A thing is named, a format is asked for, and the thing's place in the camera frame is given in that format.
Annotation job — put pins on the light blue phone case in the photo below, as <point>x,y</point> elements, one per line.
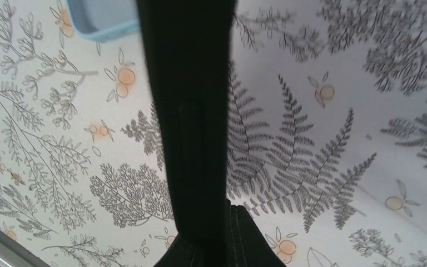
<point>103,20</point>

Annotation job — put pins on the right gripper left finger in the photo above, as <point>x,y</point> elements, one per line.
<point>182,253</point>

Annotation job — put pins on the floral patterned table mat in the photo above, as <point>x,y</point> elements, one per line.
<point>327,135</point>

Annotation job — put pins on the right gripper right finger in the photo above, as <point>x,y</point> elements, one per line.
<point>246,245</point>

